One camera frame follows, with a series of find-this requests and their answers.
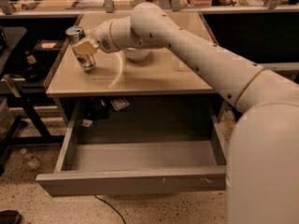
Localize black shoe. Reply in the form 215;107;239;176
0;210;21;224

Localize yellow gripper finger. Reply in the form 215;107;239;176
72;36;99;55

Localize grey desk cabinet frame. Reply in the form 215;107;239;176
43;11;237;147

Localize crumpled plastic bottle on floor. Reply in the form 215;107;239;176
20;148;41;170

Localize white label card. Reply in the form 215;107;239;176
110;97;130;111

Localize grey open top drawer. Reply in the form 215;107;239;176
36;104;226;197

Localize black cable on floor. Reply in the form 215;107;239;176
93;194;128;224

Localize white ceramic bowl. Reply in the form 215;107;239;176
123;48;150;62

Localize silver blue redbull can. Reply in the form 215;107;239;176
65;26;95;72

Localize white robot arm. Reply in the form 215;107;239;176
73;3;299;224

